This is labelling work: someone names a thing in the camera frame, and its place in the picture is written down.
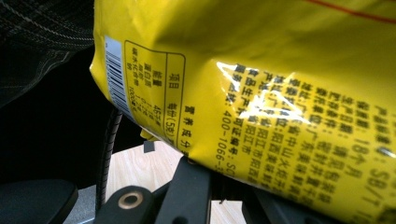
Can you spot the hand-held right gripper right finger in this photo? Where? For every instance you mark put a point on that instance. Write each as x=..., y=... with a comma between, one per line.
x=267, y=211

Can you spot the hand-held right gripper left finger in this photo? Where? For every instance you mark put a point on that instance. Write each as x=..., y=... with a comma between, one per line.
x=190, y=199

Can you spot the grey tape piece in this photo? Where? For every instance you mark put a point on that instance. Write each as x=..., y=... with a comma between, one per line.
x=149, y=146

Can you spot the yellow spouted seasoning pouch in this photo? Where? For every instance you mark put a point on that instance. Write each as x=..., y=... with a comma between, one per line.
x=249, y=46

